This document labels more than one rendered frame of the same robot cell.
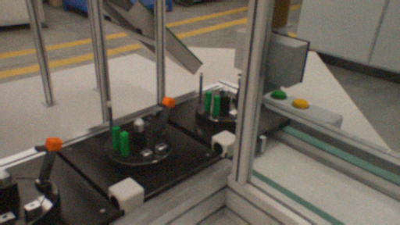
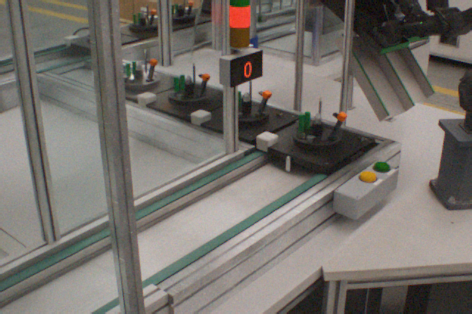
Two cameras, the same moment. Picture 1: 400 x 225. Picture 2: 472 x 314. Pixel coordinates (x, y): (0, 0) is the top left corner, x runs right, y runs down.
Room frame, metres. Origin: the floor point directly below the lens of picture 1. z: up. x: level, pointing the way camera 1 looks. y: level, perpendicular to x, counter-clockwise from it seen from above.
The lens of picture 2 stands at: (0.51, -1.58, 1.67)
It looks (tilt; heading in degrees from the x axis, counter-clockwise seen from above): 26 degrees down; 86
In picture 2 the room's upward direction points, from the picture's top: straight up
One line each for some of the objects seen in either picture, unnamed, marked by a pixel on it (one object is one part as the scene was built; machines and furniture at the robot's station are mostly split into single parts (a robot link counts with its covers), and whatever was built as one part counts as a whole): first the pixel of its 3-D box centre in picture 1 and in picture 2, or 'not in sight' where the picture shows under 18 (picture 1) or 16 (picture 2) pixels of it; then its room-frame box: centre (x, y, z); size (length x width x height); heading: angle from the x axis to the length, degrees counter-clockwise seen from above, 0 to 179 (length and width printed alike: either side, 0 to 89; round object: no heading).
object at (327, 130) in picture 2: (223, 111); (316, 137); (0.84, -0.06, 0.98); 0.14 x 0.14 x 0.02
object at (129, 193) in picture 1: (139, 134); (245, 104); (0.66, 0.12, 1.01); 0.24 x 0.24 x 0.13; 45
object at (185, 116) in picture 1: (223, 117); (316, 144); (0.84, -0.06, 0.96); 0.24 x 0.24 x 0.02; 45
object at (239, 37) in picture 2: not in sight; (239, 35); (0.62, -0.11, 1.28); 0.05 x 0.05 x 0.05
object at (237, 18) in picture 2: not in sight; (239, 15); (0.62, -0.11, 1.33); 0.05 x 0.05 x 0.05
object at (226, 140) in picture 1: (225, 144); (267, 141); (0.70, -0.06, 0.97); 0.05 x 0.05 x 0.04; 45
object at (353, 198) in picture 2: not in sight; (366, 189); (0.93, -0.27, 0.93); 0.21 x 0.07 x 0.06; 45
